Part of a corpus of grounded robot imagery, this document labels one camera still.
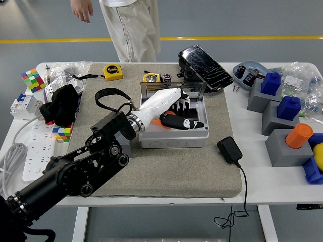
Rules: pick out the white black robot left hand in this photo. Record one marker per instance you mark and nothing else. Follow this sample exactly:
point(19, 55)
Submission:
point(161, 100)

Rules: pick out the person's hand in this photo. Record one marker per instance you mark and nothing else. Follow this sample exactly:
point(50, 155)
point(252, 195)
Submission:
point(82, 10)

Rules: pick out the grey junction box with lid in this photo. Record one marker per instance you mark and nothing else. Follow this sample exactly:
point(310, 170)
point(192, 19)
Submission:
point(174, 141)

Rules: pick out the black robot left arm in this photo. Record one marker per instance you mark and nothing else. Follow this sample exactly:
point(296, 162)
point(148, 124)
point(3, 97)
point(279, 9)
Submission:
point(75, 174)

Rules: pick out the small black capacitor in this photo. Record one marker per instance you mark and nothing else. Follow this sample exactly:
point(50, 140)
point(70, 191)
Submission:
point(167, 77)

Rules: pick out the yellow tape measure clear face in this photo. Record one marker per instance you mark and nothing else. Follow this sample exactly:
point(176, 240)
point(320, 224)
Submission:
point(151, 77)

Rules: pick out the person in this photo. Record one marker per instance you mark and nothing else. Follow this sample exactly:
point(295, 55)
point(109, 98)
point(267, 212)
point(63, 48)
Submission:
point(131, 30)

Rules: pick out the grey block holder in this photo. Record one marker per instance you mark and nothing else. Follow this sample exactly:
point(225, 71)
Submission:
point(280, 153)
point(127, 146)
point(271, 123)
point(255, 100)

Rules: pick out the clear plastic parts bag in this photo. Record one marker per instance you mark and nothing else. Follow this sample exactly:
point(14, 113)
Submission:
point(300, 75)
point(314, 103)
point(65, 69)

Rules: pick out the grey-brown mat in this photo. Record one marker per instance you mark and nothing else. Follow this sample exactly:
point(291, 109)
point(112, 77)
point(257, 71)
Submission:
point(164, 171)

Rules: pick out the thin metal pen tool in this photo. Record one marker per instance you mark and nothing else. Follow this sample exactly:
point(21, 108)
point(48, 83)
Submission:
point(47, 74)

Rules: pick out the white purple package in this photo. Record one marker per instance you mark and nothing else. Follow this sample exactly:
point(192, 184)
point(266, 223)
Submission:
point(56, 84)

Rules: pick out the black power adapter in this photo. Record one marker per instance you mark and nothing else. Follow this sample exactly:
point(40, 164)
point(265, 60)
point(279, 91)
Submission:
point(229, 150)

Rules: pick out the colourful puzzle cube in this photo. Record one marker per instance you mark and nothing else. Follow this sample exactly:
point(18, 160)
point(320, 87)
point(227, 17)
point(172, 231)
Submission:
point(61, 132)
point(32, 80)

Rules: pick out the blue-grey dish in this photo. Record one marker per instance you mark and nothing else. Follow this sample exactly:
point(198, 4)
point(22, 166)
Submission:
point(252, 64)

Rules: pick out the black cloth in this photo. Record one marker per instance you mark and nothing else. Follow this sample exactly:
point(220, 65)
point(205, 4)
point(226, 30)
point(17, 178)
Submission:
point(60, 106)

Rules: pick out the small metal part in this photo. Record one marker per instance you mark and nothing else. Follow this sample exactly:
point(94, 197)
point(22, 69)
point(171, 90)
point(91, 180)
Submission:
point(256, 71)

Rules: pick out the blue block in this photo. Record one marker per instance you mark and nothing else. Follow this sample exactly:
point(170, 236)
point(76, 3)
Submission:
point(289, 108)
point(271, 84)

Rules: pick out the white circuit breaker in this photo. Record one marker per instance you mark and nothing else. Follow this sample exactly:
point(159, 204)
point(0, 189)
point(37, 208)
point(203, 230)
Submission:
point(24, 106)

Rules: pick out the white power strip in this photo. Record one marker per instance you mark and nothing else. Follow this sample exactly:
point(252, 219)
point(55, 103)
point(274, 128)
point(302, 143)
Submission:
point(38, 151)

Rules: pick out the small green part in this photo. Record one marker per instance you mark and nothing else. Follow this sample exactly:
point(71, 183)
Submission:
point(302, 115)

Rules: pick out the white table leg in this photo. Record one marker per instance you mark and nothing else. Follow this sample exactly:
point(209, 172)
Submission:
point(80, 224)
point(268, 224)

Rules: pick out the blue plastic holder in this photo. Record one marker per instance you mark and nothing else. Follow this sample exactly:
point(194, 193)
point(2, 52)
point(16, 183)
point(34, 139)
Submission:
point(313, 171)

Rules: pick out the yellow rounded object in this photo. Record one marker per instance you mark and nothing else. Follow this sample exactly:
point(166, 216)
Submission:
point(319, 156)

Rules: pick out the black table control panel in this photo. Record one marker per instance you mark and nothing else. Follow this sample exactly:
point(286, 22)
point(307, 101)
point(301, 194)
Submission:
point(309, 207)

